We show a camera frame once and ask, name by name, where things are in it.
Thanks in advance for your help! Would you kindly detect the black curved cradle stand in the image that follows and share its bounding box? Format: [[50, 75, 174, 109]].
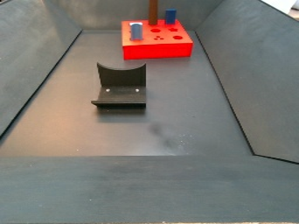
[[91, 64, 146, 108]]

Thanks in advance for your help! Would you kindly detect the red shape-sorter block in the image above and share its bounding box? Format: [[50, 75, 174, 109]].
[[122, 19, 194, 60]]

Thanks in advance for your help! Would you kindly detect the light blue peg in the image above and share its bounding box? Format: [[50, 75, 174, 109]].
[[130, 22, 143, 41]]

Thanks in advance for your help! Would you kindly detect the dark blue peg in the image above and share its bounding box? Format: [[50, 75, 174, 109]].
[[164, 9, 176, 25]]

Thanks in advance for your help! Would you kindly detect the dark brown cylinder peg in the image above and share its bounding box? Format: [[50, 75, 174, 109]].
[[148, 0, 159, 25]]

